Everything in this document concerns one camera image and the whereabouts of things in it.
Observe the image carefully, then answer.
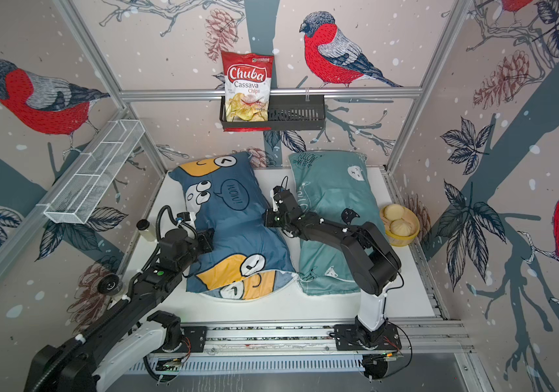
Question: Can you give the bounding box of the blue cartoon pillow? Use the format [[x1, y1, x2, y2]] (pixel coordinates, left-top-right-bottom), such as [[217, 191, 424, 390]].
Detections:
[[169, 152, 296, 301]]

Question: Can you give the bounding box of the white bun upper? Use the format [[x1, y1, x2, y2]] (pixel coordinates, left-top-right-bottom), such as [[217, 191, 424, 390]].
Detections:
[[382, 204, 405, 221]]

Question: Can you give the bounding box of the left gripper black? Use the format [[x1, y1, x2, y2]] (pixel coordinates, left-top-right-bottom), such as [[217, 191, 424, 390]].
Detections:
[[177, 225, 215, 274]]

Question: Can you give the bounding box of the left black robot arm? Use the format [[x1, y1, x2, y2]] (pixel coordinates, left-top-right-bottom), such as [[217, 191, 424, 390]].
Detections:
[[24, 226, 214, 391]]

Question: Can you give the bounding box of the glass jar black lid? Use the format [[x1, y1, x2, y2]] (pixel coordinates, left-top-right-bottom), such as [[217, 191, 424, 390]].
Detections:
[[136, 219, 157, 243]]

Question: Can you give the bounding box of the teal cat pillow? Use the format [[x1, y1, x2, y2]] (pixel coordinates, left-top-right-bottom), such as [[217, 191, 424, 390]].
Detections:
[[289, 150, 385, 296]]

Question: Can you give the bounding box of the yellow bowl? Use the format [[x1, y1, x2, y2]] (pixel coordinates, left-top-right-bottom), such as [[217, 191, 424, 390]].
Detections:
[[380, 204, 421, 247]]

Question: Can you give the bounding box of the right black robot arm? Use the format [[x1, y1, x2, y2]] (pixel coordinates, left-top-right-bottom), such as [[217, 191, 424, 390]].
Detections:
[[263, 186, 401, 351]]

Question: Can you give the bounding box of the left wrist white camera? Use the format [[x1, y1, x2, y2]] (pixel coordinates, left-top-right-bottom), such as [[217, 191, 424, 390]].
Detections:
[[176, 212, 191, 224]]

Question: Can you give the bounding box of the white mesh wall basket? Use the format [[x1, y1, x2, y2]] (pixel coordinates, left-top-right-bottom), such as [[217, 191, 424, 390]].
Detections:
[[44, 119, 145, 224]]

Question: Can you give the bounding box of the Chuba cassava chips bag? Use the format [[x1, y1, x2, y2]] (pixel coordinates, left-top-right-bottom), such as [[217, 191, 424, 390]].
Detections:
[[222, 52, 275, 122]]

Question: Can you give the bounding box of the aluminium frame post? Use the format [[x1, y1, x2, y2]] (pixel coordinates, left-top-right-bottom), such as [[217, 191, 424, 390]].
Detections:
[[53, 0, 167, 175]]

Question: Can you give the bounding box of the black wire shelf basket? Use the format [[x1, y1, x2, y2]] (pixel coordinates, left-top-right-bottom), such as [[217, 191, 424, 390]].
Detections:
[[219, 95, 326, 132]]

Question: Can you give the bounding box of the white bun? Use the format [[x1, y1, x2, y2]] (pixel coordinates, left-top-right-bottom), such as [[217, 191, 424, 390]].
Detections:
[[390, 219, 415, 237], [382, 204, 405, 221]]

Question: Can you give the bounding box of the white bun lower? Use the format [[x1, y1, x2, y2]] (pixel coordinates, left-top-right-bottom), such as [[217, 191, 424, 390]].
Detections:
[[390, 219, 415, 237]]

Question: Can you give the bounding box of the black corrugated cable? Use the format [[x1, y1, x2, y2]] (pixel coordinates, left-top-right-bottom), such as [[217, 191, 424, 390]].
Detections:
[[154, 204, 197, 246]]

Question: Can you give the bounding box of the horizontal aluminium frame bar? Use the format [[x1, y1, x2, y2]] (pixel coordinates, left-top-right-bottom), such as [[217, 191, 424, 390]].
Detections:
[[119, 87, 423, 102]]

